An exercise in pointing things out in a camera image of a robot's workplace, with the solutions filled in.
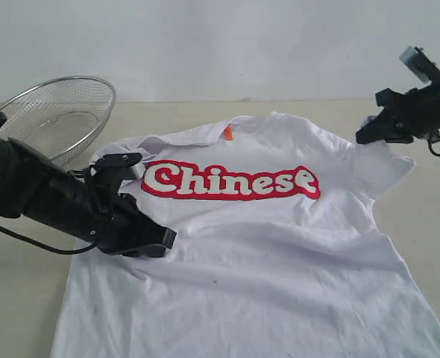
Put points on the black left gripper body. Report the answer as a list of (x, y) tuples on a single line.
[(109, 223)]

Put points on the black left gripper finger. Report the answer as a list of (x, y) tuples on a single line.
[(144, 250), (156, 234)]

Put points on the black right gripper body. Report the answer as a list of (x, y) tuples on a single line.
[(416, 112)]

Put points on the white t-shirt red lettering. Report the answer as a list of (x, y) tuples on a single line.
[(277, 253)]

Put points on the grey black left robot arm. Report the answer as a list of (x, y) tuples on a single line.
[(22, 170)]

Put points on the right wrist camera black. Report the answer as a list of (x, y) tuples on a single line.
[(420, 65)]

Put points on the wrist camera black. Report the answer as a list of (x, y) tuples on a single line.
[(109, 171), (420, 65)]

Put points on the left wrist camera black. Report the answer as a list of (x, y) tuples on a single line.
[(109, 171)]

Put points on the metal wire mesh basket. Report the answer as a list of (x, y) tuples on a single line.
[(61, 117)]

